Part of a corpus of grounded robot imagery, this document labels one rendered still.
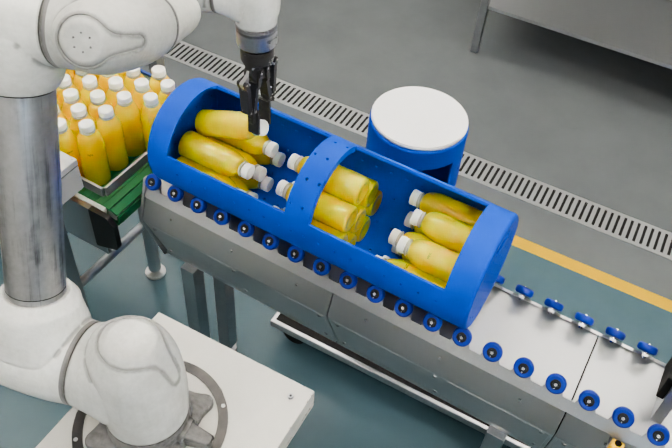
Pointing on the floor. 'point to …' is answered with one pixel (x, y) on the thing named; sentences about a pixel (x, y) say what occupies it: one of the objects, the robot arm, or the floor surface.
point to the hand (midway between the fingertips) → (259, 116)
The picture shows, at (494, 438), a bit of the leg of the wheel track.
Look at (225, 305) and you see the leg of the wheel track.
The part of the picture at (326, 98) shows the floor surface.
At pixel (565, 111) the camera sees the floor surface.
